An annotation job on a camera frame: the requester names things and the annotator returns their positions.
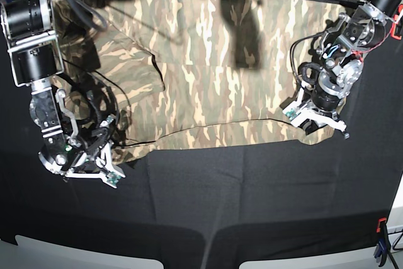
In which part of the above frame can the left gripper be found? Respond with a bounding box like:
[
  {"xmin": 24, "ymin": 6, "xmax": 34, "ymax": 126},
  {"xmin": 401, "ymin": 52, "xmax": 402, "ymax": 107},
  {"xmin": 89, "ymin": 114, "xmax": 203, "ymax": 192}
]
[{"xmin": 282, "ymin": 88, "xmax": 349, "ymax": 139}]

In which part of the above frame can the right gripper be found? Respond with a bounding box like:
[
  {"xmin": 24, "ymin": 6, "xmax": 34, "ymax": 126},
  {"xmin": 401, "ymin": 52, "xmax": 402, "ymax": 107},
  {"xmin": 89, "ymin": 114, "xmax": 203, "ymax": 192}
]
[{"xmin": 62, "ymin": 141, "xmax": 125, "ymax": 188}]

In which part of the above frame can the camouflage t-shirt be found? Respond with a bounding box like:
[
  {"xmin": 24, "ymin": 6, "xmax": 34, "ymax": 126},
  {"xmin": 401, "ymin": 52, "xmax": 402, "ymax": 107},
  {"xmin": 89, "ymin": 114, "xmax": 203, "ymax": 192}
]
[{"xmin": 53, "ymin": 0, "xmax": 346, "ymax": 164}]

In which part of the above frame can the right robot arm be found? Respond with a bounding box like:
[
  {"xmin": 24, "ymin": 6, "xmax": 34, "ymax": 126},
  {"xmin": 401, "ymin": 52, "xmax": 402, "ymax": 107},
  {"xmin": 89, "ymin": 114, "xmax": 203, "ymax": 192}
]
[{"xmin": 1, "ymin": 0, "xmax": 125, "ymax": 188}]

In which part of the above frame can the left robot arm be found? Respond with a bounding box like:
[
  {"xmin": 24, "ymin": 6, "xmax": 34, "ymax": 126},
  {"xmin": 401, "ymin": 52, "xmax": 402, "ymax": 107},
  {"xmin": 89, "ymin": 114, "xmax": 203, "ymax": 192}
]
[{"xmin": 283, "ymin": 0, "xmax": 402, "ymax": 139}]

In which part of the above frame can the black table cloth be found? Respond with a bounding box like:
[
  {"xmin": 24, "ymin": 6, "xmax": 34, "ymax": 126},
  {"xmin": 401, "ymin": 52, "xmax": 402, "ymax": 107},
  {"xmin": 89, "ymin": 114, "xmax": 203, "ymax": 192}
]
[{"xmin": 1, "ymin": 38, "xmax": 402, "ymax": 267}]

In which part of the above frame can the red clamp right edge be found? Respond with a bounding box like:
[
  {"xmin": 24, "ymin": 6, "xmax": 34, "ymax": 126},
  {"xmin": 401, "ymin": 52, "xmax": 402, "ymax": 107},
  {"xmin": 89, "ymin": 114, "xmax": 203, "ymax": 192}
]
[{"xmin": 390, "ymin": 4, "xmax": 402, "ymax": 40}]

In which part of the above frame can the orange black clamp bottom right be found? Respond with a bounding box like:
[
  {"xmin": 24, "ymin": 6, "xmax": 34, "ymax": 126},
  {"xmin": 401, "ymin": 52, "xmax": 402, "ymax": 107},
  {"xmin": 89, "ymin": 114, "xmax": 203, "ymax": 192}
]
[{"xmin": 373, "ymin": 217, "xmax": 391, "ymax": 267}]

